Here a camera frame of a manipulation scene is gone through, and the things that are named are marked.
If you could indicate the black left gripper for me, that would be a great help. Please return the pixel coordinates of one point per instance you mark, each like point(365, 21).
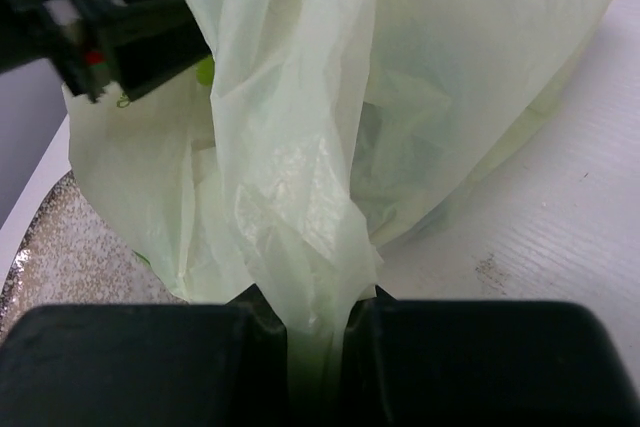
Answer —
point(139, 44)

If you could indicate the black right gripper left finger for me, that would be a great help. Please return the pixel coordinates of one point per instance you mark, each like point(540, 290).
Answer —
point(146, 365)

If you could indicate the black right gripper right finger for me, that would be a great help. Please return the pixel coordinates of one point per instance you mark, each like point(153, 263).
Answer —
point(481, 363)

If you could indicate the pale green plastic bag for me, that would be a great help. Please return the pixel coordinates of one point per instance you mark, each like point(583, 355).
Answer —
point(329, 128)

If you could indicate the speckled round plate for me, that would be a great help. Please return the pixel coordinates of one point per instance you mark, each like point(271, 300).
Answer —
point(69, 255)

